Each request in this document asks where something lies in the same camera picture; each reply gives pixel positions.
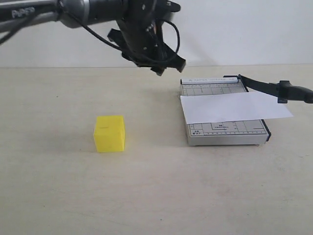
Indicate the yellow cube block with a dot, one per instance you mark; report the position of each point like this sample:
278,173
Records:
109,134

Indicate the white paper sheet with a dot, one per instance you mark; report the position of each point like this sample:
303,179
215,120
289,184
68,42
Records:
232,107

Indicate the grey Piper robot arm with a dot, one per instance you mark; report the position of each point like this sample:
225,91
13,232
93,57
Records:
97,17

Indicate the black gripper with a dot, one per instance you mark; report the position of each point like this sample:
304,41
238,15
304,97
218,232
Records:
140,35

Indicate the grey paper cutter base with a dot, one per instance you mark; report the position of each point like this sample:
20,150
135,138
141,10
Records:
250,132

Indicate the black cutter blade arm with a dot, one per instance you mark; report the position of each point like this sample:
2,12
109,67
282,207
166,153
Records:
284,91

